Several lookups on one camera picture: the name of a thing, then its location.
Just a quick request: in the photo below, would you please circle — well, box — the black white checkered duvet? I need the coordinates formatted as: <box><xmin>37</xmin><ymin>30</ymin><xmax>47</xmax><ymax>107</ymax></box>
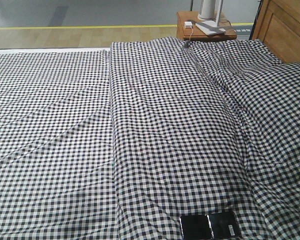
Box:
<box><xmin>109</xmin><ymin>37</ymin><xmax>300</xmax><ymax>240</ymax></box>

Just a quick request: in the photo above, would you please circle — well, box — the wooden headboard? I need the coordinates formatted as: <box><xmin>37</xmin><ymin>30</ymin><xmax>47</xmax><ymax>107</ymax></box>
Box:
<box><xmin>252</xmin><ymin>0</ymin><xmax>300</xmax><ymax>63</ymax></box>

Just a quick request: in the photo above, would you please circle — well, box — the white charger adapter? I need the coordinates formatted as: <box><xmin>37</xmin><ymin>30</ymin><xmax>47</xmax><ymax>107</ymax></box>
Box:
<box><xmin>184</xmin><ymin>21</ymin><xmax>193</xmax><ymax>29</ymax></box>

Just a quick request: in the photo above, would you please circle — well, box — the wooden nightstand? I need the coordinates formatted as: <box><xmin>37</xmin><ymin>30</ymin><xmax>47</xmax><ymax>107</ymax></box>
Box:
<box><xmin>176</xmin><ymin>10</ymin><xmax>238</xmax><ymax>41</ymax></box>

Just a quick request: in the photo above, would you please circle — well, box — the black foldable smartphone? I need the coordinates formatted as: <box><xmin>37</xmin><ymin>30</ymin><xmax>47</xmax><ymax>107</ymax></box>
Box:
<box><xmin>179</xmin><ymin>211</ymin><xmax>242</xmax><ymax>240</ymax></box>

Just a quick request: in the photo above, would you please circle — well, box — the white cylindrical appliance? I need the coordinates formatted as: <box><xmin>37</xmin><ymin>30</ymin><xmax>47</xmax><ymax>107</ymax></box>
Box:
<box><xmin>197</xmin><ymin>0</ymin><xmax>216</xmax><ymax>21</ymax></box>

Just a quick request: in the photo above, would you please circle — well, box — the black white checkered bedsheet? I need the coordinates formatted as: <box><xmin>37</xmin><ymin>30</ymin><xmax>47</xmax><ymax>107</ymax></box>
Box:
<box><xmin>0</xmin><ymin>50</ymin><xmax>118</xmax><ymax>240</ymax></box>

